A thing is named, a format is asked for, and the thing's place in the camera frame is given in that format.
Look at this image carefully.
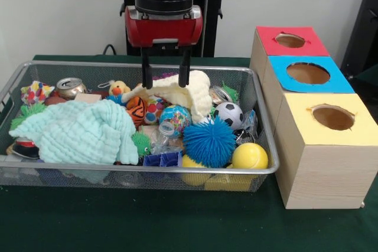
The yellow tennis ball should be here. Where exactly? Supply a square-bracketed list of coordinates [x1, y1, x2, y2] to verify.
[232, 142, 269, 170]

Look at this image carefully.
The globe print ball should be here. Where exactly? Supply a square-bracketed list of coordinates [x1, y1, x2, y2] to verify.
[159, 104, 193, 138]

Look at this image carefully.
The black and white soccer ball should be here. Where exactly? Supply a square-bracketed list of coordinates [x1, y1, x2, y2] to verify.
[212, 102, 245, 130]

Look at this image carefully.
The dark green tablecloth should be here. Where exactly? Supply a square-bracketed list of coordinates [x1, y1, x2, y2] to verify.
[0, 54, 378, 252]

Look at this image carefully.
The mint green waffle cloth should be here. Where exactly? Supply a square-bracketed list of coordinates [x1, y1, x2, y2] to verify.
[8, 99, 139, 166]

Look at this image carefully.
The wooden box with three holes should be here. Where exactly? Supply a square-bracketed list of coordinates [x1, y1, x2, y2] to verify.
[249, 25, 378, 210]

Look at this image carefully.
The large blue spiky ball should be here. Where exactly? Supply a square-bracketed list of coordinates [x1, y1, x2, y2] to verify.
[182, 115, 237, 169]

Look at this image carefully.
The orange tiger striped plush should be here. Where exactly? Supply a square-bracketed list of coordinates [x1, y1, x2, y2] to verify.
[126, 96, 148, 126]

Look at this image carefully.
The silver soda can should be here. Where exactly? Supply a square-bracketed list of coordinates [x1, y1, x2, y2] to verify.
[55, 77, 87, 101]

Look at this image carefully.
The black cable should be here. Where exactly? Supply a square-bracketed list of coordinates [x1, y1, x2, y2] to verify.
[103, 44, 126, 55]

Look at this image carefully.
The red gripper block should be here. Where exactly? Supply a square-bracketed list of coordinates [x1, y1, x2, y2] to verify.
[124, 6, 204, 89]

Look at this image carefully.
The cream waffle cloth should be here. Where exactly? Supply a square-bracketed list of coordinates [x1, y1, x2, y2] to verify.
[121, 70, 214, 123]

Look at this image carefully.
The crushed clear plastic bottle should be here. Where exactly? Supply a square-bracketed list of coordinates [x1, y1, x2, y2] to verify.
[153, 120, 185, 154]

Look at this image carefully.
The wire mesh bin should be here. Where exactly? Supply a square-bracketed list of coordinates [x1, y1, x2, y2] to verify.
[0, 60, 280, 191]

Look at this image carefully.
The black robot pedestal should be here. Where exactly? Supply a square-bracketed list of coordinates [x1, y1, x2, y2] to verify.
[113, 0, 238, 57]

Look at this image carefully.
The yellow duck plush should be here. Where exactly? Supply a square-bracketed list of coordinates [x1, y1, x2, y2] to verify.
[108, 80, 131, 97]

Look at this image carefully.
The colourful polka dot pouch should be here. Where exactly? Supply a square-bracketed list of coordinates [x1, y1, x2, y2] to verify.
[19, 80, 56, 107]

